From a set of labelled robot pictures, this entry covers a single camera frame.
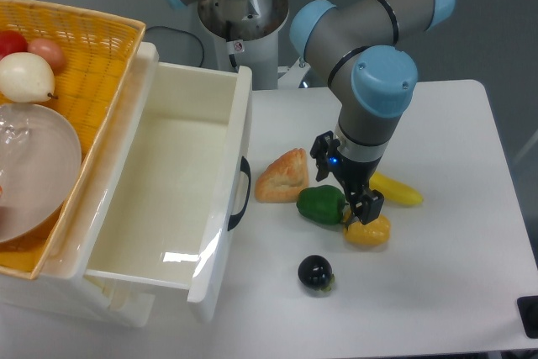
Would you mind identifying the black cable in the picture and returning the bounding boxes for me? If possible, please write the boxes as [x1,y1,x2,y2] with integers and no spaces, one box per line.
[145,25,206,66]

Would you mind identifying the white pear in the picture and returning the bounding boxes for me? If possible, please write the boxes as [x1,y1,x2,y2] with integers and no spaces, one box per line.
[1,52,55,103]

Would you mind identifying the yellow bell pepper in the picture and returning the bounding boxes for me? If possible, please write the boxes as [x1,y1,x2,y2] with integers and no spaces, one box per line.
[342,209,392,247]

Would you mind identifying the yellow woven basket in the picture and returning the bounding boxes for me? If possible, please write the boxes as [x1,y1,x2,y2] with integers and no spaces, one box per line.
[1,0,145,280]

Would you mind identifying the triangular bread pastry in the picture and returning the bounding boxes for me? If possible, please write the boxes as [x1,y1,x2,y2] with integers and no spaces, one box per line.
[255,148,309,203]

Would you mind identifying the yellow banana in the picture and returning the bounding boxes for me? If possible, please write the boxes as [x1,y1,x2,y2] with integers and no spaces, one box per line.
[370,172,424,207]

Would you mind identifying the green bell pepper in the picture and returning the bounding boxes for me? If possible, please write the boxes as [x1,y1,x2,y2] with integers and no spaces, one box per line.
[296,185,346,225]

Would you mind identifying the dark purple eggplant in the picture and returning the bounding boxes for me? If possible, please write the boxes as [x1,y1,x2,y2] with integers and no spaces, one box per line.
[298,255,335,293]

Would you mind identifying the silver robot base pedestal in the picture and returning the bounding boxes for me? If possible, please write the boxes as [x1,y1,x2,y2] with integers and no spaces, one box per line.
[198,0,289,90]

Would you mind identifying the white open drawer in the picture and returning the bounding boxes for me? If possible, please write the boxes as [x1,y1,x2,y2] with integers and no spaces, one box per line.
[87,63,252,322]

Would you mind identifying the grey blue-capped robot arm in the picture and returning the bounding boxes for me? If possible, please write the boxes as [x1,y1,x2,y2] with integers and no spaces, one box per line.
[167,0,456,224]

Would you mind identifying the black corner device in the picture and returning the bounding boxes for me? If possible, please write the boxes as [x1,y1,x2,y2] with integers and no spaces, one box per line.
[517,295,538,339]

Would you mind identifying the white drawer cabinet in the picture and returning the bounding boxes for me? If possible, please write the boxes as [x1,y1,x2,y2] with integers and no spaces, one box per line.
[1,42,159,326]

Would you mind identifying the pink peach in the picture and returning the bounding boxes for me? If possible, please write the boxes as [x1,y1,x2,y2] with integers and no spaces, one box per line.
[28,38,66,72]

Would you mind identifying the red tomato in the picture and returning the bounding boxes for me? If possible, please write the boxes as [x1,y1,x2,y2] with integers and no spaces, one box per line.
[0,30,28,59]

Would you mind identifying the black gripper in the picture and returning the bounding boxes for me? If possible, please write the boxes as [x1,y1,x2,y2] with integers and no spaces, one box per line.
[309,131,384,225]

